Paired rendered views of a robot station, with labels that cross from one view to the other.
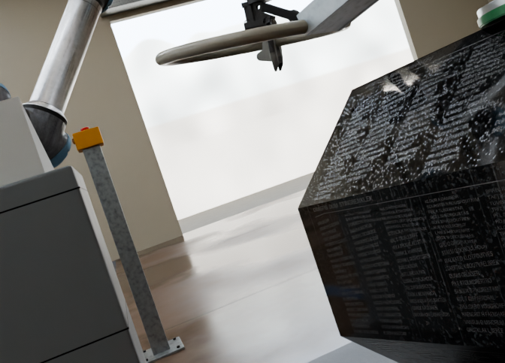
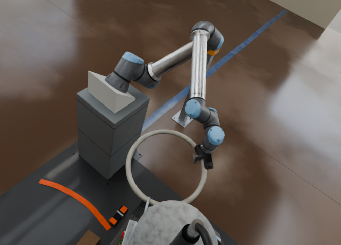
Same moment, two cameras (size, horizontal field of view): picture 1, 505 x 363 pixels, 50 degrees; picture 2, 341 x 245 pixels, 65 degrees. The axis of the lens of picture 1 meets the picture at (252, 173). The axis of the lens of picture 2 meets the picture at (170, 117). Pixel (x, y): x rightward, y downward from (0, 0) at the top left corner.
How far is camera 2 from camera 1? 1.82 m
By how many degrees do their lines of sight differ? 55
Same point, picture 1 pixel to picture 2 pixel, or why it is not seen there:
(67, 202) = (109, 128)
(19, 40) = not seen: outside the picture
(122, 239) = not seen: hidden behind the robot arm
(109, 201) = not seen: hidden behind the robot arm
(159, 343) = (181, 117)
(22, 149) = (112, 104)
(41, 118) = (146, 77)
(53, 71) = (164, 64)
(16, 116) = (114, 96)
